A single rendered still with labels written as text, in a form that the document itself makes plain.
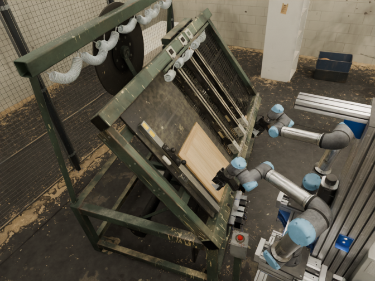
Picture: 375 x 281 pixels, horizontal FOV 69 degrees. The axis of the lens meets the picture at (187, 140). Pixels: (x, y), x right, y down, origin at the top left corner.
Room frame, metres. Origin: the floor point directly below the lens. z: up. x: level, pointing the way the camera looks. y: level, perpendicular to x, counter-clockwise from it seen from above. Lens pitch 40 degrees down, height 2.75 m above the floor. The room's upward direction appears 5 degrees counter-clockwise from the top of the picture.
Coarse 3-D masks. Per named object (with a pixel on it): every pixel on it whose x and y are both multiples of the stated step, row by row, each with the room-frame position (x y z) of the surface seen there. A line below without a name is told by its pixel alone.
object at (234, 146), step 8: (168, 48) 2.22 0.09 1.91; (168, 64) 2.23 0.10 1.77; (176, 72) 2.17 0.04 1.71; (184, 72) 2.20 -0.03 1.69; (184, 80) 2.15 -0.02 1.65; (184, 88) 2.15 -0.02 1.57; (192, 88) 2.13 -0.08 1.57; (192, 96) 2.12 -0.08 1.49; (200, 96) 2.13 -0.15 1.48; (200, 104) 2.09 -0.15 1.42; (208, 112) 2.06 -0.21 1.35; (208, 120) 2.07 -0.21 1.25; (216, 120) 2.04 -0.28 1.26; (216, 128) 2.04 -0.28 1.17; (224, 128) 2.04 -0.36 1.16; (224, 136) 2.00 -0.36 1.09; (232, 144) 1.97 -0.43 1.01
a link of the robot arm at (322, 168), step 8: (336, 128) 1.29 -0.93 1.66; (344, 128) 1.27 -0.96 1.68; (352, 136) 1.23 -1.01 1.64; (328, 152) 1.29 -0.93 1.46; (336, 152) 1.26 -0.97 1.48; (320, 160) 1.33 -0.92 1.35; (328, 160) 1.28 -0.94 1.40; (312, 168) 1.35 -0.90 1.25; (320, 168) 1.30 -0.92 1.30; (328, 168) 1.28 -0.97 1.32
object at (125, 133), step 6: (204, 42) 3.05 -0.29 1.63; (216, 54) 3.12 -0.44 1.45; (186, 66) 2.48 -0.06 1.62; (228, 72) 3.06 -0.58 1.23; (126, 126) 1.55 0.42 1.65; (210, 126) 2.16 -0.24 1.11; (120, 132) 1.50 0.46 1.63; (126, 132) 1.46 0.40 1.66; (126, 138) 1.42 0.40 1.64; (132, 138) 1.46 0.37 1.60; (132, 144) 1.43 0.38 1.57; (138, 150) 1.42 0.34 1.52; (144, 156) 1.41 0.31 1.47; (150, 162) 1.40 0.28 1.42; (180, 192) 1.35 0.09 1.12; (186, 192) 1.34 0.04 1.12; (186, 198) 1.30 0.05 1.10; (186, 204) 1.26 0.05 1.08
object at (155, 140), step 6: (138, 126) 1.51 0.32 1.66; (144, 132) 1.50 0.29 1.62; (150, 138) 1.48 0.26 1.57; (156, 138) 1.49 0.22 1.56; (156, 144) 1.47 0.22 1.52; (162, 144) 1.48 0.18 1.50; (162, 150) 1.45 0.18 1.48; (168, 156) 1.43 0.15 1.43; (174, 162) 1.42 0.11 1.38; (180, 168) 1.41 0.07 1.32; (186, 174) 1.40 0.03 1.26; (192, 180) 1.39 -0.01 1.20; (192, 186) 1.37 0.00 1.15; (198, 186) 1.37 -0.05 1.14; (198, 192) 1.35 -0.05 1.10; (204, 192) 1.36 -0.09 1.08; (204, 198) 1.33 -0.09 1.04; (210, 198) 1.35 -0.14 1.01; (210, 204) 1.31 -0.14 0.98; (216, 204) 1.34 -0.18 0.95; (216, 210) 1.30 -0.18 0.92
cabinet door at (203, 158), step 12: (192, 132) 1.79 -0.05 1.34; (204, 132) 1.89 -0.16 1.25; (192, 144) 1.69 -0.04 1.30; (204, 144) 1.78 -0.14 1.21; (180, 156) 1.52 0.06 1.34; (192, 156) 1.60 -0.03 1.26; (204, 156) 1.68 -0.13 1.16; (216, 156) 1.77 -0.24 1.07; (192, 168) 1.50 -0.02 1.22; (204, 168) 1.58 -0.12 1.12; (216, 168) 1.66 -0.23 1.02; (204, 180) 1.48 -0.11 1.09; (216, 192) 1.45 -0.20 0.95
